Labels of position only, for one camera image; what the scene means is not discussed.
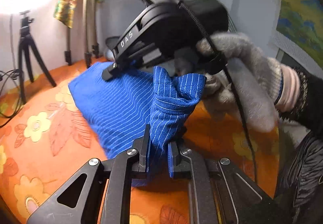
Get blue striped pants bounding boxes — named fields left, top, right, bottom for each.
left=68, top=62, right=206, bottom=187

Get dark sleeved right forearm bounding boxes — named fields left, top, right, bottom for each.
left=276, top=65, right=322, bottom=139

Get grey gloved right hand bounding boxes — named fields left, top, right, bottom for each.
left=176, top=31, right=301, bottom=132

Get small black tripod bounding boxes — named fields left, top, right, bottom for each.
left=18, top=10, right=56, bottom=104

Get orange floral bedsheet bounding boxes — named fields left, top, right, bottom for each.
left=1, top=66, right=279, bottom=223

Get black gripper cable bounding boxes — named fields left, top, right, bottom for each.
left=176, top=0, right=258, bottom=184

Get landscape wall picture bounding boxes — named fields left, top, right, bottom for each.
left=272, top=0, right=322, bottom=76

